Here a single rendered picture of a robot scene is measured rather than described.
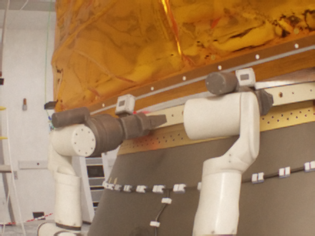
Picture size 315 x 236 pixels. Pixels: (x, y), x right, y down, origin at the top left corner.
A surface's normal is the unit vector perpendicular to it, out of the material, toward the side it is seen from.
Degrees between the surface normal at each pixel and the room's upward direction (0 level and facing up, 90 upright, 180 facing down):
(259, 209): 62
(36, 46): 90
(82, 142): 95
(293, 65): 90
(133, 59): 88
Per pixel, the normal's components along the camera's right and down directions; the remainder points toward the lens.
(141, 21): -0.69, -0.06
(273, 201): -0.44, -0.52
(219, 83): -0.45, 0.11
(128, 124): 0.69, -0.16
